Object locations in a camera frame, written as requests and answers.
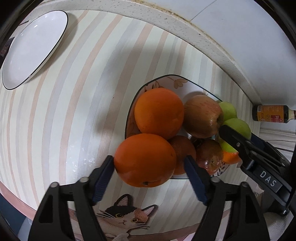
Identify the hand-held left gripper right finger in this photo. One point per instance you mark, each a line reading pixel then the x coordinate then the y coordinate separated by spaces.
pixel 196 180

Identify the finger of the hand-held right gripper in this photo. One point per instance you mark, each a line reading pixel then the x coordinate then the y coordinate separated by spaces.
pixel 233 139
pixel 257 141

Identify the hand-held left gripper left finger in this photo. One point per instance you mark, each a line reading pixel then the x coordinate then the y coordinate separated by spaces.
pixel 104 178

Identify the green apple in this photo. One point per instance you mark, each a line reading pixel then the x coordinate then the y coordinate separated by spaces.
pixel 227 111
pixel 239 128

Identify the medium orange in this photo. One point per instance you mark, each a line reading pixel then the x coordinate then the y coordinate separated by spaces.
pixel 229 157
pixel 144 157

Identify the dark red apple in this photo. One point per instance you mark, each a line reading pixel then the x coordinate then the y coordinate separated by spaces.
pixel 209 155
pixel 182 150

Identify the red yellow apple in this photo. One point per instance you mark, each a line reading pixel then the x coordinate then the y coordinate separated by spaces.
pixel 201 115

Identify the large orange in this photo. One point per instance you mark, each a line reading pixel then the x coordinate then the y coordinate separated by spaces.
pixel 158 111

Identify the oval floral plate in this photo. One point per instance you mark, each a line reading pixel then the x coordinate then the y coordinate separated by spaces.
pixel 161 81

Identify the dark sauce bottle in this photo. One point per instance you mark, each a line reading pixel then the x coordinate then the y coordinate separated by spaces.
pixel 270 113

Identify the striped cat tablecloth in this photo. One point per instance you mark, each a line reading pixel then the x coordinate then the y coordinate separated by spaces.
pixel 81 104

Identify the round white plate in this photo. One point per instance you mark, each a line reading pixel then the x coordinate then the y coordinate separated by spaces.
pixel 34 46

